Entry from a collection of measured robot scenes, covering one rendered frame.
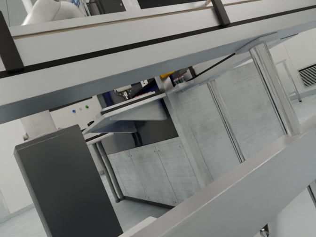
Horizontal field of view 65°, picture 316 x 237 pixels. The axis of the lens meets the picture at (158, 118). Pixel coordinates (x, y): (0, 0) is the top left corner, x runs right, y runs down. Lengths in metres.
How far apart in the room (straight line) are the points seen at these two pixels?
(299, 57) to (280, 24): 5.34
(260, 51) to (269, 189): 0.38
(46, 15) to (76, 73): 1.01
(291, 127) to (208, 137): 0.84
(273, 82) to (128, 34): 0.46
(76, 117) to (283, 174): 1.90
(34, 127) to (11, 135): 5.72
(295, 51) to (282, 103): 5.40
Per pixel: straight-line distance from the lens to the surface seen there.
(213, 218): 0.54
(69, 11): 1.57
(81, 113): 2.32
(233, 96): 1.79
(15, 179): 6.79
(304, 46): 6.08
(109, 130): 1.92
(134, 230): 0.57
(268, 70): 0.78
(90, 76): 0.43
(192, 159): 1.51
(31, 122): 1.15
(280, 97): 0.78
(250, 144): 1.81
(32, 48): 0.44
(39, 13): 1.42
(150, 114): 1.50
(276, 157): 0.68
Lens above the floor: 0.74
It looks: 1 degrees up
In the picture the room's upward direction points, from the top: 23 degrees counter-clockwise
